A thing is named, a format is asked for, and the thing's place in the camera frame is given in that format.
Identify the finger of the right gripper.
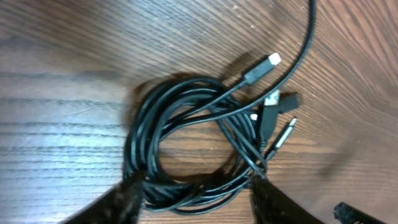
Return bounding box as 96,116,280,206
333,202,386,224

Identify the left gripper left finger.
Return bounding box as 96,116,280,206
65,174,144,224

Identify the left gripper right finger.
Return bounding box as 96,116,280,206
250,175,323,224

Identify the black USB-C cable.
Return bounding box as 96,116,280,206
146,0,317,200

